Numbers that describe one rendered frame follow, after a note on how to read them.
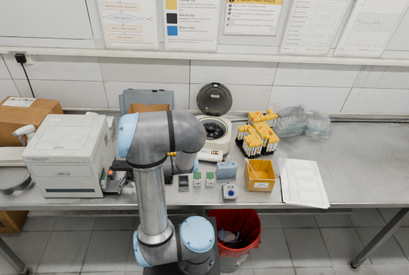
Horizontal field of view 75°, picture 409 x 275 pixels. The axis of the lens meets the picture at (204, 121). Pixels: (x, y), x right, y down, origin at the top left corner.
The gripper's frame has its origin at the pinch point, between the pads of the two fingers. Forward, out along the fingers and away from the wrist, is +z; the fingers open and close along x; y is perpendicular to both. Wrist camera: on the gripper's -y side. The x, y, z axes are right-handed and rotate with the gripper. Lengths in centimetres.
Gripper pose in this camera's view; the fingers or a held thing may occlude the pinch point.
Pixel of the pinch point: (120, 184)
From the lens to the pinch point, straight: 139.3
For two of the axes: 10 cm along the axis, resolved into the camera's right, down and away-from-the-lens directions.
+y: 8.4, 4.0, 3.8
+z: -5.5, 6.6, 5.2
